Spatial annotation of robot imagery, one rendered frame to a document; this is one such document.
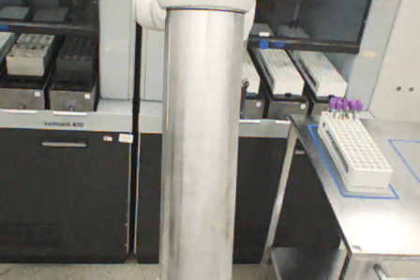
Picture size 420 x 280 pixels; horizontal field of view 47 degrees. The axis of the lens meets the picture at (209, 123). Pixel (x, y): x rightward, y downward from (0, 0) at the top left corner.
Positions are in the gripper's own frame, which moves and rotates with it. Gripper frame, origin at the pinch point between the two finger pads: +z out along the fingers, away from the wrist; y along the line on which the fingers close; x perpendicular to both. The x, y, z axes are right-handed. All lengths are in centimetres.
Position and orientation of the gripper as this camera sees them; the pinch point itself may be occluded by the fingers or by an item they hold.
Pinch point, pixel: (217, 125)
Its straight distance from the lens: 134.1
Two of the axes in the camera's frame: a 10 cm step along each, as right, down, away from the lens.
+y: -9.9, -0.4, -1.4
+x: 1.0, 5.1, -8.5
